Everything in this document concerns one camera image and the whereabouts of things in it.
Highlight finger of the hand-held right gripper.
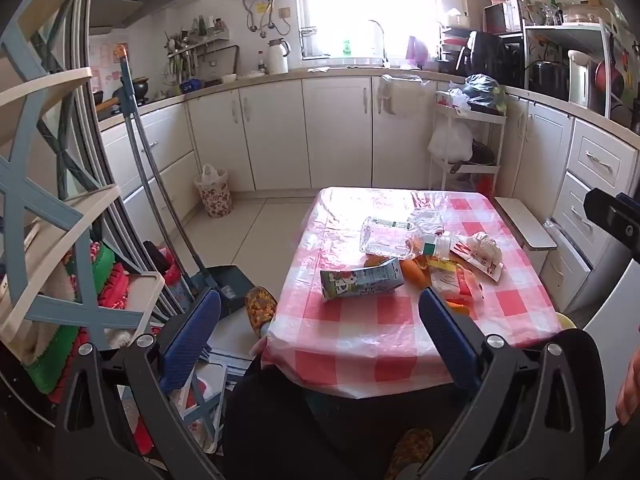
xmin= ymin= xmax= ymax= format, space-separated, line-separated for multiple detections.
xmin=583 ymin=187 xmax=640 ymax=261

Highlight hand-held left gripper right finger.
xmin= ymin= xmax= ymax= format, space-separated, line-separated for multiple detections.
xmin=400 ymin=287 xmax=591 ymax=480

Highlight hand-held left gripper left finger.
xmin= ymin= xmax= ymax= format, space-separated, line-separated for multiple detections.
xmin=52 ymin=288 xmax=223 ymax=480

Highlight yellow red snack packet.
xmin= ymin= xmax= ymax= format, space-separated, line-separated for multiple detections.
xmin=427 ymin=260 xmax=485 ymax=303

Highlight red white paper bag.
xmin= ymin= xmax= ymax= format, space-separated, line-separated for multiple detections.
xmin=449 ymin=237 xmax=503 ymax=281

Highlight clear bottle green label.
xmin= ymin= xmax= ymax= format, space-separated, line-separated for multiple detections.
xmin=406 ymin=230 xmax=453 ymax=261

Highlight white tissue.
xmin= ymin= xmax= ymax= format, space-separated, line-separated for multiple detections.
xmin=467 ymin=232 xmax=502 ymax=261

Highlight green white milk carton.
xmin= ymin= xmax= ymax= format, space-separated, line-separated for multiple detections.
xmin=320 ymin=266 xmax=405 ymax=303

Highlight clear square plastic bottle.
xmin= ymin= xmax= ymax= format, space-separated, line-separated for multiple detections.
xmin=360 ymin=216 xmax=418 ymax=257

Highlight clear plastic wrapper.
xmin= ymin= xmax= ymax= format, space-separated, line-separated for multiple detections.
xmin=410 ymin=207 xmax=446 ymax=233

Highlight person's right hand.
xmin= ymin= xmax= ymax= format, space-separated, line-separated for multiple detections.
xmin=616 ymin=360 xmax=640 ymax=426

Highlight red floor bag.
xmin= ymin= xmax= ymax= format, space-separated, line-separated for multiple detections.
xmin=142 ymin=240 xmax=184 ymax=287

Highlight floral slipper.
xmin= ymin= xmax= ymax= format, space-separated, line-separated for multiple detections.
xmin=384 ymin=427 xmax=434 ymax=480
xmin=245 ymin=286 xmax=279 ymax=339

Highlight white step stool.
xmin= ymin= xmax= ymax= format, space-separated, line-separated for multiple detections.
xmin=494 ymin=197 xmax=558 ymax=252

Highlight white refrigerator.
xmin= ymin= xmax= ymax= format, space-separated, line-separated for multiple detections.
xmin=582 ymin=255 xmax=640 ymax=436

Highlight red pan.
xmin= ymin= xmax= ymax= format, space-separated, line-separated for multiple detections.
xmin=595 ymin=59 xmax=626 ymax=102

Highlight white electric water boiler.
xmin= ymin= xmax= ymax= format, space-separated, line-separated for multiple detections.
xmin=567 ymin=50 xmax=602 ymax=109

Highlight person's dark trouser legs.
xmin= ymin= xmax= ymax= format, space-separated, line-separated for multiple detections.
xmin=222 ymin=352 xmax=481 ymax=480

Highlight black trolley pan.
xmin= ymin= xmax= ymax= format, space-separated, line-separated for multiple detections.
xmin=449 ymin=141 xmax=499 ymax=174

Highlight black rice cooker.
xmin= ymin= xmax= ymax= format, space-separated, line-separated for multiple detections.
xmin=529 ymin=60 xmax=569 ymax=102

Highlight floral waste basket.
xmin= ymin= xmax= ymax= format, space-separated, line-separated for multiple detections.
xmin=194 ymin=164 xmax=234 ymax=219

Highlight white trolley rack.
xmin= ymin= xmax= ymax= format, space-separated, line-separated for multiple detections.
xmin=429 ymin=90 xmax=509 ymax=197

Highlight white plastic bag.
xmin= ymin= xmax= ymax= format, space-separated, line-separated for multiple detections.
xmin=427 ymin=120 xmax=474 ymax=162

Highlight blue white shelf rack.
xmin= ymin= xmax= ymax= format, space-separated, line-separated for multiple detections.
xmin=0 ymin=0 xmax=167 ymax=397

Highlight white counter shelf rack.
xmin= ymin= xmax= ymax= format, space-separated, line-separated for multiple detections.
xmin=522 ymin=21 xmax=617 ymax=117

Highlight clear lidded container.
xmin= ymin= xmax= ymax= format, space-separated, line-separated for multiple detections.
xmin=562 ymin=2 xmax=602 ymax=24

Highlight black air fryer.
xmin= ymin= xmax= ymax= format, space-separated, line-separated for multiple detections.
xmin=457 ymin=31 xmax=507 ymax=79

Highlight red box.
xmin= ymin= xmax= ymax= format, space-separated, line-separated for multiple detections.
xmin=484 ymin=0 xmax=524 ymax=35

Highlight stacked storage drawers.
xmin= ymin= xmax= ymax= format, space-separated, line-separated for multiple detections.
xmin=440 ymin=25 xmax=472 ymax=62

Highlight white hanging door bin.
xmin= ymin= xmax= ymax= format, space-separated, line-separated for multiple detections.
xmin=377 ymin=74 xmax=432 ymax=119

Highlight white kitchen base cabinets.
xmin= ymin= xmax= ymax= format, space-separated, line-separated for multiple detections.
xmin=97 ymin=71 xmax=640 ymax=313

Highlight black frying pan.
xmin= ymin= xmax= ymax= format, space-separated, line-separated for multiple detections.
xmin=94 ymin=89 xmax=122 ymax=117

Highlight purple bag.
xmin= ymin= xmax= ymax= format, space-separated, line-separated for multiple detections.
xmin=406 ymin=35 xmax=431 ymax=69

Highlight grey cutting board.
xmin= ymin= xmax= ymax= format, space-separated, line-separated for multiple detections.
xmin=207 ymin=45 xmax=240 ymax=84

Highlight chrome kitchen faucet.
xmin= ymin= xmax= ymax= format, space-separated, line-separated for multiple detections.
xmin=369 ymin=20 xmax=388 ymax=67

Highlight white thermos jug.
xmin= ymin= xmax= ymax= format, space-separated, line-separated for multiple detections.
xmin=267 ymin=38 xmax=292 ymax=75

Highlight kitchen window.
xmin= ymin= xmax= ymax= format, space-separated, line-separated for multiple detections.
xmin=295 ymin=0 xmax=472 ymax=59

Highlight range hood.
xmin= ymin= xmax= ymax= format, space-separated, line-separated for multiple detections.
xmin=87 ymin=0 xmax=179 ymax=29

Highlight blue dustpan with handle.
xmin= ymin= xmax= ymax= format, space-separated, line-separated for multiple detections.
xmin=127 ymin=105 xmax=251 ymax=319

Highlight grey sliding door frame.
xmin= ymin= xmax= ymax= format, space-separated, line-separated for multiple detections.
xmin=69 ymin=0 xmax=172 ymax=322

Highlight pink wall stickers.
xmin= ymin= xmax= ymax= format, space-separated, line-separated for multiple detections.
xmin=91 ymin=41 xmax=131 ymax=92

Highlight wall utensil rack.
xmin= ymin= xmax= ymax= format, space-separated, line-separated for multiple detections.
xmin=164 ymin=16 xmax=232 ymax=92

